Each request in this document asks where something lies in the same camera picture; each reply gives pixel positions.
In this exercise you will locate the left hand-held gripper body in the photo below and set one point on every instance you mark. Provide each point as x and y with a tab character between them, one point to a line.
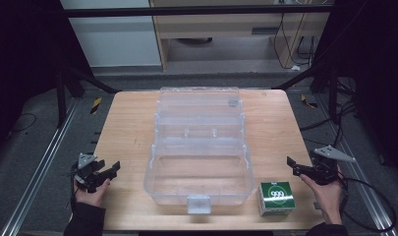
85	170

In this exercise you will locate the black metal stand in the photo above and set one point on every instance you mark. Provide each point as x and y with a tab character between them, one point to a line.
321	82
72	85

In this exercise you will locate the wooden desk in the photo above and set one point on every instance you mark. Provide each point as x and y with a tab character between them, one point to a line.
226	29

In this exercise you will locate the person's left hand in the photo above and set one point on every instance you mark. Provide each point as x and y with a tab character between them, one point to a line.
92	194

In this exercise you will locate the person's right hand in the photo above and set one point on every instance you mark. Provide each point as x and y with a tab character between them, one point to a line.
325	198

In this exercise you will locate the white cabinet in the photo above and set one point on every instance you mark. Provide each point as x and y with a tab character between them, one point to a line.
114	36

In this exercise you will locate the black frame bar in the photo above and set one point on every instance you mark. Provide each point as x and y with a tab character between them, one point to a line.
193	11

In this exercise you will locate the green and white carton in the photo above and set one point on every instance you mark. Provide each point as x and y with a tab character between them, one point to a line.
276	198

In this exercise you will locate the clear plastic storage box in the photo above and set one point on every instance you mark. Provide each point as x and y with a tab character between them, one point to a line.
199	154

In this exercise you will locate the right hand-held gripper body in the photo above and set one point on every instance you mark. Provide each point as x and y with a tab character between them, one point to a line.
327	165

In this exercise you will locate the aluminium floor rail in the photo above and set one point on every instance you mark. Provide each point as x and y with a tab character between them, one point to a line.
39	170
360	177

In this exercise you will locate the yellow black striped tape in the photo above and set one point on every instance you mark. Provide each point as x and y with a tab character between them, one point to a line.
95	105
308	101

